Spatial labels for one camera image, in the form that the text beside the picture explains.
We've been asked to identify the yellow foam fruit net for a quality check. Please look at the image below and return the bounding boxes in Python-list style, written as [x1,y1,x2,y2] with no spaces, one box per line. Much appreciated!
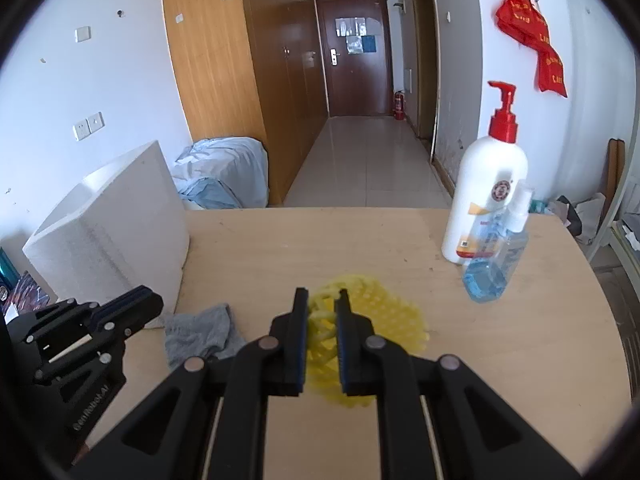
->
[304,272,432,410]

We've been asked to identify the colourful patterned cloth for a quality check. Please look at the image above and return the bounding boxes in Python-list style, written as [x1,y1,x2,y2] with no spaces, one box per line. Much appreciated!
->
[1,272,50,323]

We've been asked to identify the grey sock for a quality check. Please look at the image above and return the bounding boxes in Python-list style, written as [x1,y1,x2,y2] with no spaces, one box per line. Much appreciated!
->
[160,304,246,370]

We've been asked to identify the white styrofoam box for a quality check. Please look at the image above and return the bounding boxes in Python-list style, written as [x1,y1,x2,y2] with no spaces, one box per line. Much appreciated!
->
[23,142,190,328]

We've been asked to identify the blue spray bottle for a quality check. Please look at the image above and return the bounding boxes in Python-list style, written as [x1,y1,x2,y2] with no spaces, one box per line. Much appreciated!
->
[463,180,534,304]

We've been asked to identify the light blue bedsheet pile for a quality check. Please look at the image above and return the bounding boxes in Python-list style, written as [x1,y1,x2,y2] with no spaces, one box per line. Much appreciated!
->
[170,136,269,210]

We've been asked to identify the white pump lotion bottle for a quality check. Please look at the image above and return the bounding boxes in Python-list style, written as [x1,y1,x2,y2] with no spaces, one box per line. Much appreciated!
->
[442,81,528,264]

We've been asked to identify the wooden wardrobe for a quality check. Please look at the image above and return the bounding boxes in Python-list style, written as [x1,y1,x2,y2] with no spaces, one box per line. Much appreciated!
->
[163,0,328,205]

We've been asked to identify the wooden board leaning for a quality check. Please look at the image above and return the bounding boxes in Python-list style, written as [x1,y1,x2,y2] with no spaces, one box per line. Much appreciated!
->
[604,139,626,202]

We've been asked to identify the red fire extinguisher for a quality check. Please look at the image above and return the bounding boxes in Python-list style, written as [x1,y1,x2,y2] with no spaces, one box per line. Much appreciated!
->
[393,91,406,122]

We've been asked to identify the dark brown entry door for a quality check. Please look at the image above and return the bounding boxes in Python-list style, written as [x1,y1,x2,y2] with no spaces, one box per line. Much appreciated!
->
[316,0,393,117]

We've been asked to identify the red hanging banners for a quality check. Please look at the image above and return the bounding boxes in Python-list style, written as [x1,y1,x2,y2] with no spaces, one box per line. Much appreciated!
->
[495,0,567,98]

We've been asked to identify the double wall socket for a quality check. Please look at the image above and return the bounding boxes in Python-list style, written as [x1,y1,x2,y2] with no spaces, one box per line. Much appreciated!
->
[73,112,105,141]

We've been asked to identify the metal bunk bed frame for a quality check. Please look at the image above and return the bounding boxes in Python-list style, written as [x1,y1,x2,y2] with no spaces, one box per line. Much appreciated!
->
[587,109,640,286]

